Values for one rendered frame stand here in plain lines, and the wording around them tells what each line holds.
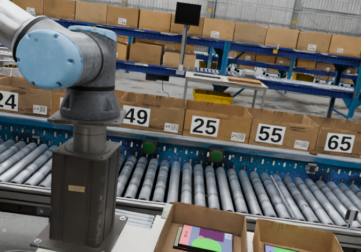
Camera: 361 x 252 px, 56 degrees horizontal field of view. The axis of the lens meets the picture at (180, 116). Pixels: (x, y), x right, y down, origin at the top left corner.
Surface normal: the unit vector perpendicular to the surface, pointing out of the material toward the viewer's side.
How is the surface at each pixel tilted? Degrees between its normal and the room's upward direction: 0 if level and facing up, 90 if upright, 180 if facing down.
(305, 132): 90
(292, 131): 90
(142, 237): 0
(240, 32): 90
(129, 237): 0
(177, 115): 90
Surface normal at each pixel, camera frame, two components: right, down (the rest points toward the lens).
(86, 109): 0.14, -0.13
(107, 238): 0.13, -0.96
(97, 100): 0.48, -0.12
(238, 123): -0.03, 0.25
